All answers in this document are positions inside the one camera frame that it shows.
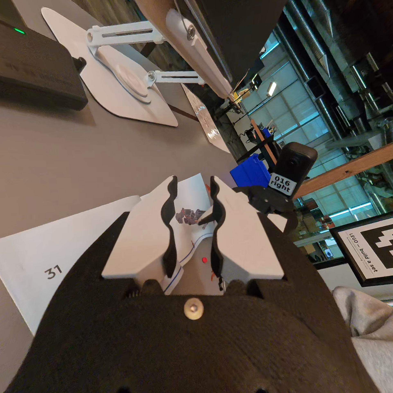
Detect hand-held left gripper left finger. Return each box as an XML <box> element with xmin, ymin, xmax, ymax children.
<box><xmin>101</xmin><ymin>176</ymin><xmax>185</xmax><ymax>279</ymax></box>

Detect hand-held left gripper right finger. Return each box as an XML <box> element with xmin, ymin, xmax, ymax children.
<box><xmin>210</xmin><ymin>176</ymin><xmax>285</xmax><ymax>285</ymax></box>

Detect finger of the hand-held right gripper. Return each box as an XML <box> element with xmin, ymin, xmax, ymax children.
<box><xmin>196</xmin><ymin>207</ymin><xmax>220</xmax><ymax>227</ymax></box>

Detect blue plastic bin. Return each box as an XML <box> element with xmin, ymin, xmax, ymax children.
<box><xmin>229</xmin><ymin>153</ymin><xmax>270</xmax><ymax>188</ymax></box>

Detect instruction booklet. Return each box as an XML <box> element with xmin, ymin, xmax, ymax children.
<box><xmin>0</xmin><ymin>173</ymin><xmax>216</xmax><ymax>337</ymax></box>

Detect wooden desk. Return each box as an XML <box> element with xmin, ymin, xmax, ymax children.
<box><xmin>249</xmin><ymin>119</ymin><xmax>277</xmax><ymax>164</ymax></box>

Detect printed paper sheet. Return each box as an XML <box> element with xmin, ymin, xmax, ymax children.
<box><xmin>181</xmin><ymin>83</ymin><xmax>231</xmax><ymax>154</ymax></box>

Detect framed marker sign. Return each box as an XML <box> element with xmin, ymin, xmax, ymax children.
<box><xmin>329</xmin><ymin>213</ymin><xmax>393</xmax><ymax>288</ymax></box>

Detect white laptop stand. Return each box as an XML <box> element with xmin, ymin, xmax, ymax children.
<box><xmin>41</xmin><ymin>7</ymin><xmax>210</xmax><ymax>128</ymax></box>

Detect black power bank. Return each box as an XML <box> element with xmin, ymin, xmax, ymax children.
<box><xmin>0</xmin><ymin>19</ymin><xmax>89</xmax><ymax>112</ymax></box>

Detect metal ceiling duct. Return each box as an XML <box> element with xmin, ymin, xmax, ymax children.
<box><xmin>284</xmin><ymin>0</ymin><xmax>349</xmax><ymax>140</ymax></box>

